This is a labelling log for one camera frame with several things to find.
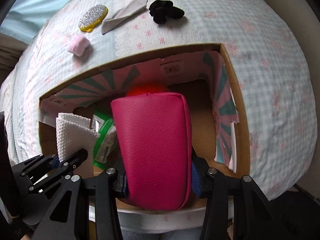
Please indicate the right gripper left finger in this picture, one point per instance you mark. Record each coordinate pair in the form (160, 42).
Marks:
(68, 215)

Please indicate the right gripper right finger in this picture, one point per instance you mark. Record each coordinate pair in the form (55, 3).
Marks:
(253, 214)

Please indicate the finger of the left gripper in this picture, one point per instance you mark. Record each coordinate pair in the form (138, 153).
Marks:
(36, 167)
(64, 168)

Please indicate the white textured cloth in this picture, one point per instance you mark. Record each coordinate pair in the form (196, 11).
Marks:
(72, 134)

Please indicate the magenta leather pouch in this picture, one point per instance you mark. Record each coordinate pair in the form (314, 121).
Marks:
(154, 135)

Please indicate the pink knitted item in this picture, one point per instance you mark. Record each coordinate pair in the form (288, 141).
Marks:
(78, 45)

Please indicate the grey microfibre cloth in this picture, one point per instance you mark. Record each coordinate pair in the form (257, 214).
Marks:
(112, 21)

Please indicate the black scrunchie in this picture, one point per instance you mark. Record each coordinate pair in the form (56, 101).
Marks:
(160, 10)

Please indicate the green wet wipes pack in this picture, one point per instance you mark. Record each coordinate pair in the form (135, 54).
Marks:
(104, 125)

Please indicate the cardboard box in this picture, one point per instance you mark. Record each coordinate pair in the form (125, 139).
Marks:
(202, 73)

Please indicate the patterned bed cover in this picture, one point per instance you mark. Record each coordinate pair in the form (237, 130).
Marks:
(271, 69)

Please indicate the light blue hanging sheet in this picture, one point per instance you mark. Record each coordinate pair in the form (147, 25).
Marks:
(26, 17)

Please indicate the orange fluffy pompom keychain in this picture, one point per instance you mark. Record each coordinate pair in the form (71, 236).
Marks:
(147, 88)

